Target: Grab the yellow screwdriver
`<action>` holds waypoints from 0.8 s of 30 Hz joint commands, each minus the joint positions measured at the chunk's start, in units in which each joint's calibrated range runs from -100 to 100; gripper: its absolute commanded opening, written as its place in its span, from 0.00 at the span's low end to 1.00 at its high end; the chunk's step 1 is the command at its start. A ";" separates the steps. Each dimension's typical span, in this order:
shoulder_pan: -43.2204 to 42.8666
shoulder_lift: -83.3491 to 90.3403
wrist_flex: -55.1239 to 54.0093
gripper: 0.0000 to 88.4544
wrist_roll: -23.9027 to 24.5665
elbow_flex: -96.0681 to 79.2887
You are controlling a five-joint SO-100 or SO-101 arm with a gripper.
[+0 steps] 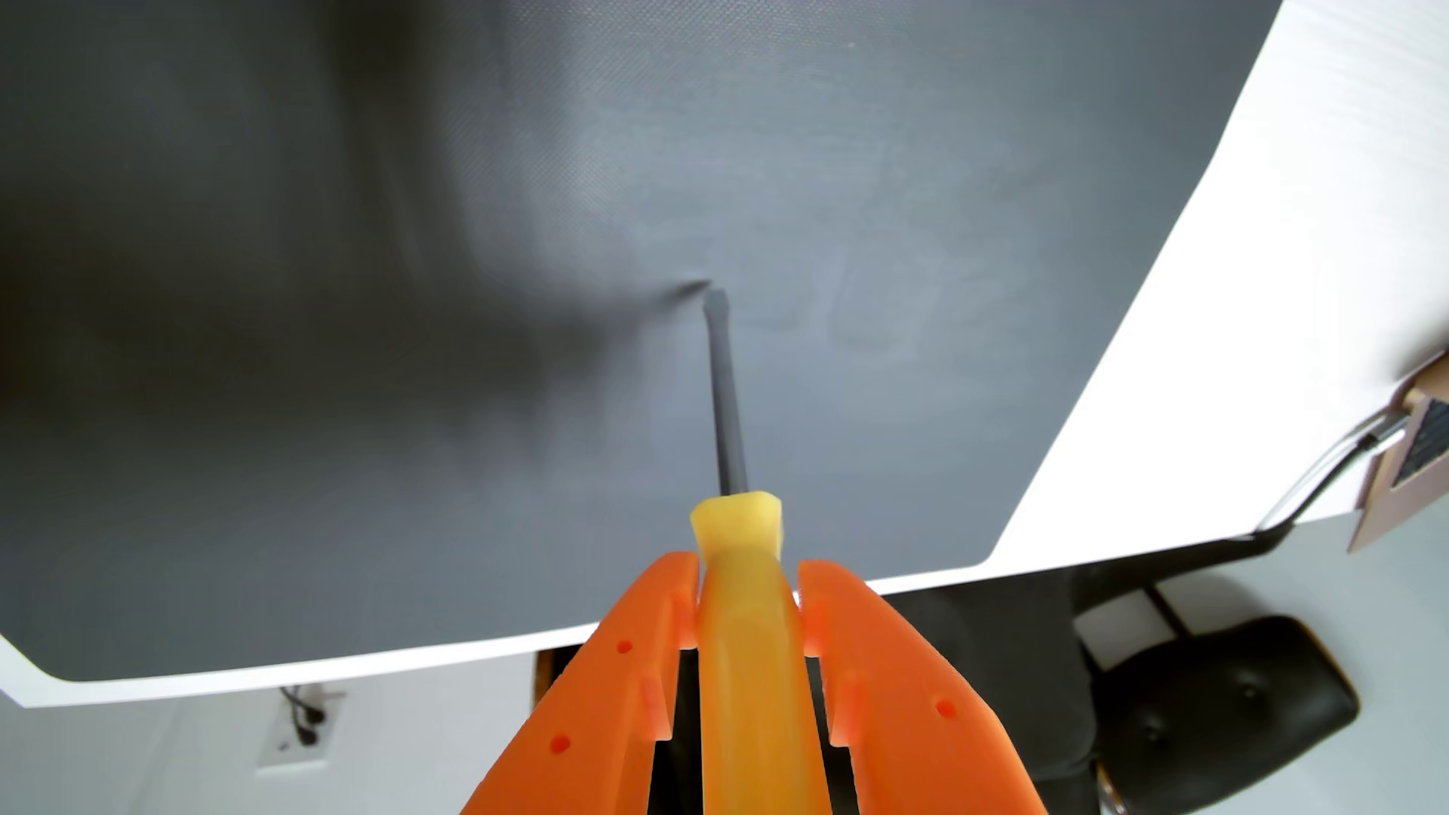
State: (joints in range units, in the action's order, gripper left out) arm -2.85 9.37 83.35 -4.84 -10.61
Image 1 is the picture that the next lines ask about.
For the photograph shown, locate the yellow handled screwdriver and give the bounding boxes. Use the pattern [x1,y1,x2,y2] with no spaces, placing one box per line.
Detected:
[691,288,833,815]

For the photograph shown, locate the white wall outlet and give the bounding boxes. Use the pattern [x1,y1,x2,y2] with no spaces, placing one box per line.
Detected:
[254,682,343,777]

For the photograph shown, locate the small brown cardboard piece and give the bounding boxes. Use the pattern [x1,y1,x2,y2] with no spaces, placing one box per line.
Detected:
[1347,353,1449,554]

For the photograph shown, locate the black cable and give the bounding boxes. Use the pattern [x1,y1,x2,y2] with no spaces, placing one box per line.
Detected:
[1251,407,1411,534]

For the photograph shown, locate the black padded chair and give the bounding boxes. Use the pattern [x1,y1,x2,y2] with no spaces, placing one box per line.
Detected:
[1069,543,1362,815]

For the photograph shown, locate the dark grey textured mat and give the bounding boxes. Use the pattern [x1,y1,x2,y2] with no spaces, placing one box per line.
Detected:
[0,0,1284,684]

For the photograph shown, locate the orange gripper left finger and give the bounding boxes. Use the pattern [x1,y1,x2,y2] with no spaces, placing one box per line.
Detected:
[458,551,703,815]

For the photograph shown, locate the black plug with cord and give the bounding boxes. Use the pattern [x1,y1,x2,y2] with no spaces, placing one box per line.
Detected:
[281,684,330,749]

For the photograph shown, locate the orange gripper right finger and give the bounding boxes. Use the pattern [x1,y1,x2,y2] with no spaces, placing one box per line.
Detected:
[795,560,1050,815]

